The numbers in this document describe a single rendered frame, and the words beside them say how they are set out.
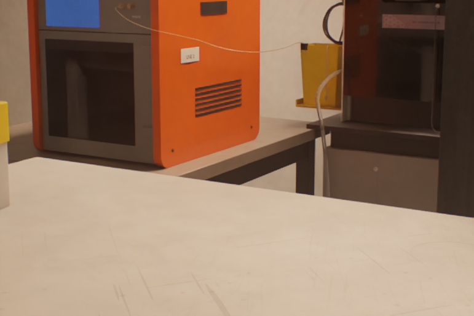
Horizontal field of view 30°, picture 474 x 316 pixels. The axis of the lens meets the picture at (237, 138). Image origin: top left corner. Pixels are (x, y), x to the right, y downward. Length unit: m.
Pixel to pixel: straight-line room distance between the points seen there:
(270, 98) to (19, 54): 1.43
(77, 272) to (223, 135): 1.41
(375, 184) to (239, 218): 1.43
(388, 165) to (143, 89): 0.67
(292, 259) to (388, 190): 1.52
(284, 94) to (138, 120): 1.82
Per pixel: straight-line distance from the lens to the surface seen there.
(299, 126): 2.36
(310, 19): 3.56
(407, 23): 2.19
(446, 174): 1.21
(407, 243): 0.73
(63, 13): 1.97
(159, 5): 1.80
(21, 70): 4.51
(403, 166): 2.16
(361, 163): 2.20
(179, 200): 0.85
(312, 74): 2.33
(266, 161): 2.19
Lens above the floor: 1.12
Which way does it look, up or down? 11 degrees down
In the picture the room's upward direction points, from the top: straight up
